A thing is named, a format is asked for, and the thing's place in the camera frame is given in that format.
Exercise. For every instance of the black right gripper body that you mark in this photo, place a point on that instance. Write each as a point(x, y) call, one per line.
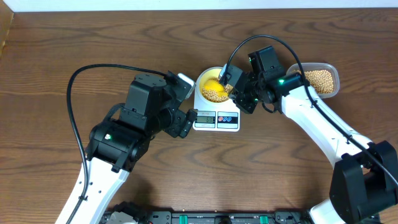
point(248, 101)

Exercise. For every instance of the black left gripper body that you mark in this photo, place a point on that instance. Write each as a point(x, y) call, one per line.
point(175, 123)

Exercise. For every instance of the yellow measuring scoop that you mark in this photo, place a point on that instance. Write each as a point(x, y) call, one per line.
point(213, 89)

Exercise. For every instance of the yellow plastic bowl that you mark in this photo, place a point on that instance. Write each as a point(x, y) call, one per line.
point(210, 74)

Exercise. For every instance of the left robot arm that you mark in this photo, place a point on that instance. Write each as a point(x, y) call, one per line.
point(123, 137)

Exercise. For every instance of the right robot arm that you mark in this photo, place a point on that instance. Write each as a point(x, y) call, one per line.
point(364, 180)

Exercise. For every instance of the white digital kitchen scale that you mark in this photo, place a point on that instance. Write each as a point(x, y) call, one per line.
point(223, 116)

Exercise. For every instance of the soybeans in yellow bowl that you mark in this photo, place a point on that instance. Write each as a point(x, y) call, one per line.
point(228, 89)

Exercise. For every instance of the soybeans pile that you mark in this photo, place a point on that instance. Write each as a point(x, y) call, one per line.
point(321, 80)

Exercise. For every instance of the clear plastic container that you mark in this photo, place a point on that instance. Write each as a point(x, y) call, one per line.
point(324, 66)

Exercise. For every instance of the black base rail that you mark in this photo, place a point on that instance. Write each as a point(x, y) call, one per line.
point(128, 212)

